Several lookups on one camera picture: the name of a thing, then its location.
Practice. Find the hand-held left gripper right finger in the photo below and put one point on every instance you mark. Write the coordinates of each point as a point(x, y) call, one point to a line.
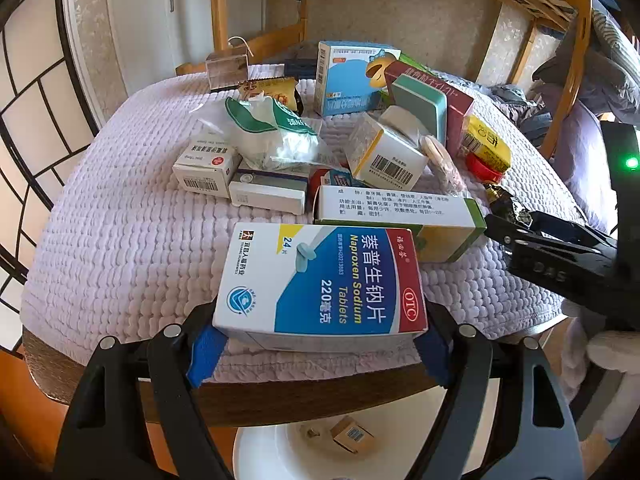
point(432, 355)

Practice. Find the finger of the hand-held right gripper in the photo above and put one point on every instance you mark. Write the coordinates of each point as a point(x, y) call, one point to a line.
point(520, 240)
point(570, 227)

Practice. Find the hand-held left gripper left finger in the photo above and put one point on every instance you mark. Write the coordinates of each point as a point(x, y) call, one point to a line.
point(205, 355)

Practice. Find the dark wrapper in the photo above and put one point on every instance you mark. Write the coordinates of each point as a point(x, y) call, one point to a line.
point(510, 207)

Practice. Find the yellow snack packet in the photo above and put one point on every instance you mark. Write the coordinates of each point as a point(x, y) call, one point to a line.
point(487, 142)

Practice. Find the white trash bin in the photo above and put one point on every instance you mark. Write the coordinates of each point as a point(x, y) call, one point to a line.
point(280, 445)

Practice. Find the blue and white tablet box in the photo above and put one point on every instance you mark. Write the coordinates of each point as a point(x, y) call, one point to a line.
point(325, 285)

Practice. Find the white striped ear drops box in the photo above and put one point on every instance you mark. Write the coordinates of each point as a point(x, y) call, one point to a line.
point(205, 167)

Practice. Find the person's right hand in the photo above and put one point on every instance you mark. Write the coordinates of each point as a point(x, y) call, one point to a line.
point(615, 360)

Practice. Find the purple bed sheet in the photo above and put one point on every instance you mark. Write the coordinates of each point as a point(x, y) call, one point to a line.
point(580, 160)

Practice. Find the red plastic lid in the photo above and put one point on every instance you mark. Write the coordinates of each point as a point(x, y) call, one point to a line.
point(482, 170)

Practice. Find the wooden table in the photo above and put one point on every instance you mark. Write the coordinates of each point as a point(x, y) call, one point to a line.
point(300, 402)

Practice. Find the small brown cardboard box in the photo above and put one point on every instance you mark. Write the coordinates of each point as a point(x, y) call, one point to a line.
point(352, 435)

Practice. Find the grey bedding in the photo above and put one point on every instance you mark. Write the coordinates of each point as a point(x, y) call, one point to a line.
point(520, 105)

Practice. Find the long white and green box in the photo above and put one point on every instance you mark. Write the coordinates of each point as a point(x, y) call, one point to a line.
point(390, 210)

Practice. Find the lavender quilted mat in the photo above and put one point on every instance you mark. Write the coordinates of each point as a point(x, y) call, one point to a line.
point(130, 240)

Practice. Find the dark red box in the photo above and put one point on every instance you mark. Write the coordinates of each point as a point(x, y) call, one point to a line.
point(457, 105)

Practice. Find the white box with barcode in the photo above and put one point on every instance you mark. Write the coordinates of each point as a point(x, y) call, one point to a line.
point(385, 160)

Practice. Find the teal green box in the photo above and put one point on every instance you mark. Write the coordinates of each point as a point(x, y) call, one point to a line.
point(417, 105)

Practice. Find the small white box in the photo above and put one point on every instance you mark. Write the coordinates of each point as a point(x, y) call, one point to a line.
point(402, 117)

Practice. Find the white and grey medicine box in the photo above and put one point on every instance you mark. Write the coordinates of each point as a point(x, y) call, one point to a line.
point(270, 195)

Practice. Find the striped pillow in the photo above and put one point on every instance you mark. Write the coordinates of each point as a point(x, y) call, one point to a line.
point(617, 45)

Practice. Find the red round tin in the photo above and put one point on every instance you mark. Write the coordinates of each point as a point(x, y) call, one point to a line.
point(335, 180)

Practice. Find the yellow cartoon face packet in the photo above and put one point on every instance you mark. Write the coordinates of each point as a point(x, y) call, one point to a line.
point(380, 72)

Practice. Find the white and green plastic bag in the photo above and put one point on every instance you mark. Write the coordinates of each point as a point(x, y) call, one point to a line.
point(265, 130)

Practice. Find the light blue medicine box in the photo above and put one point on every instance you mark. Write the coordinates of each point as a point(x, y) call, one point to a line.
point(345, 80)

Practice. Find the golden snack packet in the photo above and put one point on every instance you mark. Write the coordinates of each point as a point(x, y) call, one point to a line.
point(272, 91)

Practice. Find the dark blue box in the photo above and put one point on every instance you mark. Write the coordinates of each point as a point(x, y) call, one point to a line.
point(300, 67)

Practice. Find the clear acrylic box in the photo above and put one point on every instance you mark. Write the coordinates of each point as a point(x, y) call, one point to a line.
point(227, 67)

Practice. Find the black framed folding screen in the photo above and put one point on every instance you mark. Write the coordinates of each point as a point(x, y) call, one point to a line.
point(35, 110)

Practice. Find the white wardrobe door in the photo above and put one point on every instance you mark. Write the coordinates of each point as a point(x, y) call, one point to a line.
point(200, 5)

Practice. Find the wooden bunk bed frame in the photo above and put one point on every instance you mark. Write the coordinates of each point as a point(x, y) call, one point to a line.
point(575, 60)

